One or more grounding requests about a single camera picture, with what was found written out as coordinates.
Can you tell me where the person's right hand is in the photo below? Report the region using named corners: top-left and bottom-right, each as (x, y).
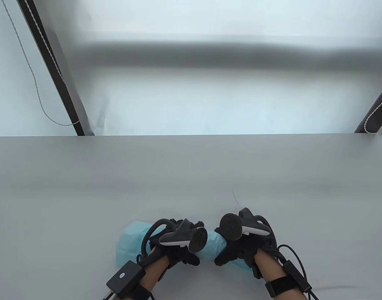
top-left (214, 219), bottom-right (284, 271)

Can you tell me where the person's left hand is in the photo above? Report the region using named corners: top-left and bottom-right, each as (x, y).
top-left (149, 219), bottom-right (207, 268)

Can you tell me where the black and white controller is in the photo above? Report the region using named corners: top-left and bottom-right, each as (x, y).
top-left (159, 219), bottom-right (208, 253)
top-left (220, 207), bottom-right (270, 241)

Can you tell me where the light blue gift wrapping paper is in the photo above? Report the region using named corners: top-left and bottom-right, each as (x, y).
top-left (116, 220), bottom-right (254, 272)

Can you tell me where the person's right forearm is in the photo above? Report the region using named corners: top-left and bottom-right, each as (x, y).
top-left (255, 250), bottom-right (291, 278)

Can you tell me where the person's left forearm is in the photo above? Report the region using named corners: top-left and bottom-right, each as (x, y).
top-left (141, 256), bottom-right (170, 289)

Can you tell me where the black metal pole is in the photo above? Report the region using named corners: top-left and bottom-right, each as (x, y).
top-left (17, 0), bottom-right (86, 136)
top-left (354, 80), bottom-right (382, 134)

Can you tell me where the black wrist strap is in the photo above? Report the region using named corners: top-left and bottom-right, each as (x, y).
top-left (125, 283), bottom-right (151, 300)
top-left (265, 276), bottom-right (299, 297)

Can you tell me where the thin black cable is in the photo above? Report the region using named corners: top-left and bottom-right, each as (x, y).
top-left (278, 245), bottom-right (319, 300)

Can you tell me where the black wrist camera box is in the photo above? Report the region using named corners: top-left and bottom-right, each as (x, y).
top-left (283, 261), bottom-right (313, 293)
top-left (107, 261), bottom-right (146, 296)

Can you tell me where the white twisted cord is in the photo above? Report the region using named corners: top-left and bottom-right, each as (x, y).
top-left (362, 92), bottom-right (382, 134)
top-left (0, 0), bottom-right (82, 126)

